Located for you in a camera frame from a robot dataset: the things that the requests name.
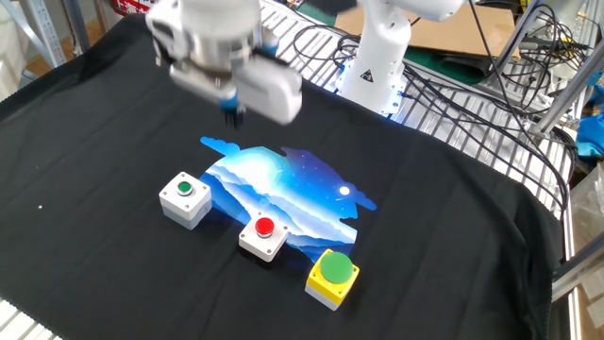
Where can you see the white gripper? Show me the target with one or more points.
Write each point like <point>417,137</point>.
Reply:
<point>273,94</point>

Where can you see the white box small green button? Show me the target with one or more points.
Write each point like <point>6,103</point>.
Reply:
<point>186,203</point>

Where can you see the white box red button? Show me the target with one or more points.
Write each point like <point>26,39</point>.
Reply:
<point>257,245</point>

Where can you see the yellow box green mushroom button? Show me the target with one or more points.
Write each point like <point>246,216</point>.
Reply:
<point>332,278</point>

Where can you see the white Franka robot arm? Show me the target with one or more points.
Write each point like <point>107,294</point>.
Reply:
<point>377,56</point>

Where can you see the red white printed sign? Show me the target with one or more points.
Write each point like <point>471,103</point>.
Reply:
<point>134,5</point>

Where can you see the black cloth with blue print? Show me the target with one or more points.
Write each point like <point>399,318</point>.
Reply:
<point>94,260</point>

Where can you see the flat cardboard sheet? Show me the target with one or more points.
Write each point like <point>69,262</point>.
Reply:
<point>453,28</point>

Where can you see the blue plastic bag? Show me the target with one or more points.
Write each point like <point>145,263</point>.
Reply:
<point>592,137</point>

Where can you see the clear plastic bag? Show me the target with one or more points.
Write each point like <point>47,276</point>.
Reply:
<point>590,203</point>

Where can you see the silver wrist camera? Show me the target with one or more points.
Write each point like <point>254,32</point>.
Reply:
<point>203,82</point>

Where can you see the grey metal post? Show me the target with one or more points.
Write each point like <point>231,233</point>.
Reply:
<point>75,23</point>

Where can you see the perforated metal post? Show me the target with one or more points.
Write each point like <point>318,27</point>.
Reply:
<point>42,33</point>

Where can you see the aluminium frame beam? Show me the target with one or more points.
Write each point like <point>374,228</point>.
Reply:
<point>566,92</point>
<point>578,278</point>
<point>512,42</point>

